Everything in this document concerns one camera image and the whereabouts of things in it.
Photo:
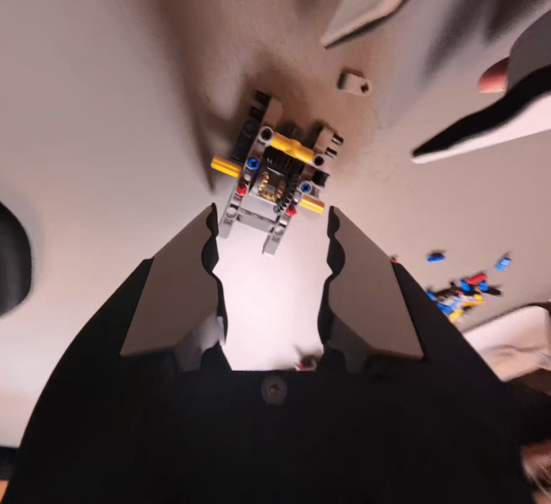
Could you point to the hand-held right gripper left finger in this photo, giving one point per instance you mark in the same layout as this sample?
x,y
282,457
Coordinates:
x,y
172,297

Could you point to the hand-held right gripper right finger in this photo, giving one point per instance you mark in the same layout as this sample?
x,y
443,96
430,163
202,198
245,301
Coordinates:
x,y
370,306

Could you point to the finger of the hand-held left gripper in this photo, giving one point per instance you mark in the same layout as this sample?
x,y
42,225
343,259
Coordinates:
x,y
379,0
508,129

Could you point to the small grey lego connector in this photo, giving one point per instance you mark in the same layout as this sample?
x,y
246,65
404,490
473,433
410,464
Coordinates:
x,y
353,82

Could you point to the small grey lego differential assembly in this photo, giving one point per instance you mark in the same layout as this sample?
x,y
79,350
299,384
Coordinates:
x,y
267,177

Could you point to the person's left hand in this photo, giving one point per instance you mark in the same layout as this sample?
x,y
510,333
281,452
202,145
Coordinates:
x,y
493,77

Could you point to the pile of blue yellow pins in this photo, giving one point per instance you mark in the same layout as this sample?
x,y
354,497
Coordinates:
x,y
460,293

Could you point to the white book stand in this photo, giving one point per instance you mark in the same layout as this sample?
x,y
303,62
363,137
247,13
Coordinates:
x,y
512,336

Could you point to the black mesh office chair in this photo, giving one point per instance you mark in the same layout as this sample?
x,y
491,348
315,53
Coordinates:
x,y
13,254

